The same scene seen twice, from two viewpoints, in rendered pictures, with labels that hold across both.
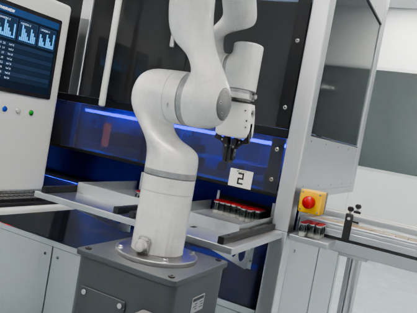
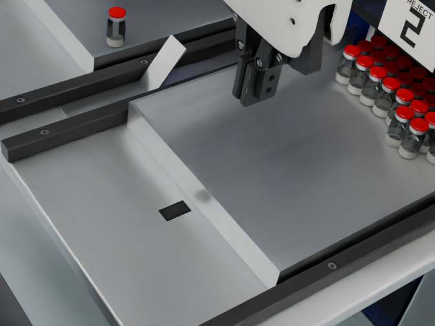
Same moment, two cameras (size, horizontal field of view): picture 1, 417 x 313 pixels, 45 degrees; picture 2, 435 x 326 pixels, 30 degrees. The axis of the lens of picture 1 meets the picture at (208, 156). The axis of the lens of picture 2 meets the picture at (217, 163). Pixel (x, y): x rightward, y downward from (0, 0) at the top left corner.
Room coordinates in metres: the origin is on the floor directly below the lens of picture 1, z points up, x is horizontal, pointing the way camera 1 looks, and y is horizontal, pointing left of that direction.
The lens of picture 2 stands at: (0.94, -0.21, 1.49)
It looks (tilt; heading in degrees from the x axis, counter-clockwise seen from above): 44 degrees down; 20
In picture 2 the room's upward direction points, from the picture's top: 11 degrees clockwise
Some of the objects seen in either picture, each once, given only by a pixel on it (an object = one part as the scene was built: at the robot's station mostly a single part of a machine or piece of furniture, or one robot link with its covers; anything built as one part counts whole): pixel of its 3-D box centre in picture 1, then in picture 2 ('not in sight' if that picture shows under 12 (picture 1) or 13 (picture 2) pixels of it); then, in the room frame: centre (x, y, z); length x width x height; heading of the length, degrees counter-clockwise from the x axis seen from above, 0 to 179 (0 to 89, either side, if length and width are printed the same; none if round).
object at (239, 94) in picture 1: (241, 95); not in sight; (1.41, -0.06, 1.27); 0.09 x 0.08 x 0.03; 63
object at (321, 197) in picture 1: (313, 201); not in sight; (1.61, -0.36, 0.99); 0.08 x 0.07 x 0.07; 153
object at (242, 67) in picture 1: (243, 66); not in sight; (1.41, -0.05, 1.35); 0.09 x 0.08 x 0.13; 64
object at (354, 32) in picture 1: (350, 69); not in sight; (2.05, -0.51, 1.50); 0.85 x 0.01 x 0.59; 153
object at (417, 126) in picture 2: (248, 215); (413, 138); (1.67, -0.17, 0.90); 0.02 x 0.02 x 0.05
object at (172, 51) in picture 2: not in sight; (124, 78); (1.55, 0.14, 0.91); 0.14 x 0.03 x 0.06; 154
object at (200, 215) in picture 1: (222, 215); (321, 137); (1.61, -0.08, 0.90); 0.34 x 0.26 x 0.04; 154
